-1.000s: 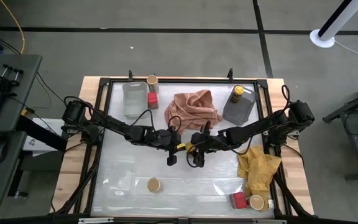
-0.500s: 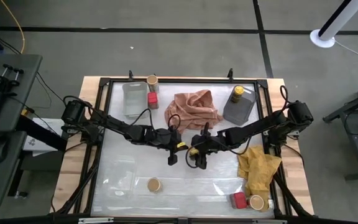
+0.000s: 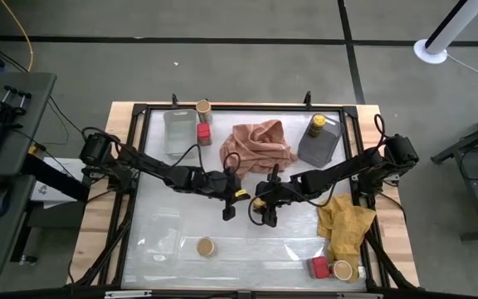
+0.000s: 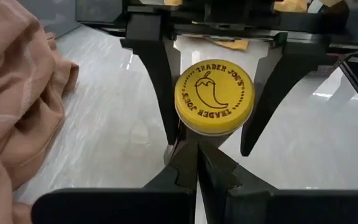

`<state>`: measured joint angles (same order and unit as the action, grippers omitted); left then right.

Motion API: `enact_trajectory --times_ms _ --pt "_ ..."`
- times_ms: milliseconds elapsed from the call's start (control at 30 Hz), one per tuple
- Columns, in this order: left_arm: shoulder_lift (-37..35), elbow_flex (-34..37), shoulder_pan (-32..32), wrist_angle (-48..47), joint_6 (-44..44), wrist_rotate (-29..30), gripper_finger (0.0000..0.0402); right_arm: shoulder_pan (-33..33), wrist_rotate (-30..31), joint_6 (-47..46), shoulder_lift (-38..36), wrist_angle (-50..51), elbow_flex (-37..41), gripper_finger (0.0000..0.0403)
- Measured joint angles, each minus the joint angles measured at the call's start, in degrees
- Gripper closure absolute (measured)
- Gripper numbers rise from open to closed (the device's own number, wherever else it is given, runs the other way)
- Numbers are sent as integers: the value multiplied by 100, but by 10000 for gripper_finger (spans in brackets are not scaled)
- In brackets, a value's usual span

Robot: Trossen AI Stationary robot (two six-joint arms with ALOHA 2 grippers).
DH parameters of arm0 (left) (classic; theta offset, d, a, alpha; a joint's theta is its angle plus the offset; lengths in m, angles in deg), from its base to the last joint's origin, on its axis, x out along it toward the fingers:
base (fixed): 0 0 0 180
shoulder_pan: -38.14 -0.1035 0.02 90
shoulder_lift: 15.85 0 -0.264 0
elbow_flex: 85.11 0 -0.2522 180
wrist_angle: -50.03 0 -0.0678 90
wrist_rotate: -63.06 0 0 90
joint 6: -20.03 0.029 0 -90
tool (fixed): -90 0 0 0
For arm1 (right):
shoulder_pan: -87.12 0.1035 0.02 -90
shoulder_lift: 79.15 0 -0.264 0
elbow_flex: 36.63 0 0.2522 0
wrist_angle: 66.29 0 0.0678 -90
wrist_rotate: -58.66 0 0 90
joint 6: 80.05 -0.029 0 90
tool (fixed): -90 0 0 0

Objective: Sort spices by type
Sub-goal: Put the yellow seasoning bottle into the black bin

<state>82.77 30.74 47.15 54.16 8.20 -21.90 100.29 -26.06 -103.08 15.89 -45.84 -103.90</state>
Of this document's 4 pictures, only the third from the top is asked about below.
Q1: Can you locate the white cardboard box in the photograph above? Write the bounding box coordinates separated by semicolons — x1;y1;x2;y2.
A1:
29;156;78;208

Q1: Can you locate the black aluminium table frame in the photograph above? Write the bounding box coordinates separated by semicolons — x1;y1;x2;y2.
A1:
66;101;421;299

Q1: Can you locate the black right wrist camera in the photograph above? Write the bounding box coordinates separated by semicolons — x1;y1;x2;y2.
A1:
261;206;280;228

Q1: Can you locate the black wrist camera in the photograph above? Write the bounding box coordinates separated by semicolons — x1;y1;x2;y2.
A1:
261;206;280;228
221;198;237;223

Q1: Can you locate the white plastic bin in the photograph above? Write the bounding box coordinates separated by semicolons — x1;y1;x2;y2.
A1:
163;108;200;160

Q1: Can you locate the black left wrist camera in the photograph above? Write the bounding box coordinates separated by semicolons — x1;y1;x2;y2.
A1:
221;198;237;223

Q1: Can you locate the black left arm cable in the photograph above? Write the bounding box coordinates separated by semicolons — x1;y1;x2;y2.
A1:
171;143;243;179

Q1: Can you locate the black clamp holder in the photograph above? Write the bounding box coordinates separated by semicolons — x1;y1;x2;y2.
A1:
0;85;32;130

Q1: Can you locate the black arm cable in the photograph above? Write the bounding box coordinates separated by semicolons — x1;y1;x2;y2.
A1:
171;143;243;179
247;114;388;228

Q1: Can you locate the yellow floor cable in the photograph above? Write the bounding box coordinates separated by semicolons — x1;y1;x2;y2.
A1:
0;0;35;72

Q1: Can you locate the white tower fan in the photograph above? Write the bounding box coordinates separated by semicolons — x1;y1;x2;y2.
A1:
412;0;478;66

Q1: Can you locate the grey plastic bin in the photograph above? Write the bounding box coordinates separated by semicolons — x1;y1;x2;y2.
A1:
296;115;346;169

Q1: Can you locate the spice jar with red lid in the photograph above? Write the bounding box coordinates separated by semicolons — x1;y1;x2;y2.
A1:
196;122;213;147
306;256;331;280

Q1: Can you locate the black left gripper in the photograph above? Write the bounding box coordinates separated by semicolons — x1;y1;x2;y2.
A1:
199;170;251;203

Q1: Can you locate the white floor cable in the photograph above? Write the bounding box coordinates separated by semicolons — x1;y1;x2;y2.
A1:
446;52;478;84

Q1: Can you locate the peach cloth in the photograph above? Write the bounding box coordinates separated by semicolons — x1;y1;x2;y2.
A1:
218;119;300;180

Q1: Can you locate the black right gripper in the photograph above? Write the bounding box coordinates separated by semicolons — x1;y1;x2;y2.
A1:
254;164;305;208

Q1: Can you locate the spice jar with tan lid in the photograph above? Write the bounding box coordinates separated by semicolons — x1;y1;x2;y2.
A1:
195;99;214;125
329;259;354;283
196;236;218;259

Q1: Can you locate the clear plastic container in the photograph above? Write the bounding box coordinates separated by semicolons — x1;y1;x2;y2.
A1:
142;205;185;267

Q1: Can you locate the yellow cloth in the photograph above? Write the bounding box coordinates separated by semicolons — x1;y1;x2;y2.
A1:
316;194;377;284

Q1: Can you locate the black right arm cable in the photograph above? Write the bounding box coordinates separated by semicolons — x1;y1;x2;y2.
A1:
247;114;388;228

